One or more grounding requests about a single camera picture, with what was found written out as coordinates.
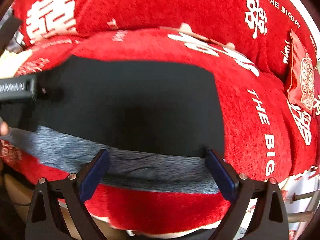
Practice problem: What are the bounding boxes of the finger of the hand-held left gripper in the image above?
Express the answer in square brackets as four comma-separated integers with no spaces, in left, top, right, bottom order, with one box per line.
[35,79,62,103]

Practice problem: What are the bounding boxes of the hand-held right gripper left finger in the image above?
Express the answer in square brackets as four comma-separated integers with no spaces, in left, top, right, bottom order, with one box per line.
[25,149,111,240]

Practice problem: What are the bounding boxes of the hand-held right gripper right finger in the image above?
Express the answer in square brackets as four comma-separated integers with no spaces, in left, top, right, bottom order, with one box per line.
[205,149,290,240]

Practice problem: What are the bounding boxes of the black pants with patterned band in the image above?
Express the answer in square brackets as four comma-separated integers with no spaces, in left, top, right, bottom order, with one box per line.
[0,55,225,195]

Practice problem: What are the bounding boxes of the person's left hand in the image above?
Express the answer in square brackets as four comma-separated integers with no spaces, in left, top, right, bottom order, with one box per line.
[0,121,10,142]

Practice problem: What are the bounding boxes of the grey cloth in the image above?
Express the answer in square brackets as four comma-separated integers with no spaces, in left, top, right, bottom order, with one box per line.
[0,16,23,57]

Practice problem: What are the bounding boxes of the red embroidered cushion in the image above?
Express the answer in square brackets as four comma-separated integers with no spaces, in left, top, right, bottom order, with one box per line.
[284,29,320,111]

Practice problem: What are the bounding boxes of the red printed sofa cover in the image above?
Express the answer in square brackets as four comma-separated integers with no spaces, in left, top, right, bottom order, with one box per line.
[0,0,320,235]

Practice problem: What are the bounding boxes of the metal rack frame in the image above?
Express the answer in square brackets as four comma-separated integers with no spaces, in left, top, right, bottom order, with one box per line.
[285,166,320,224]

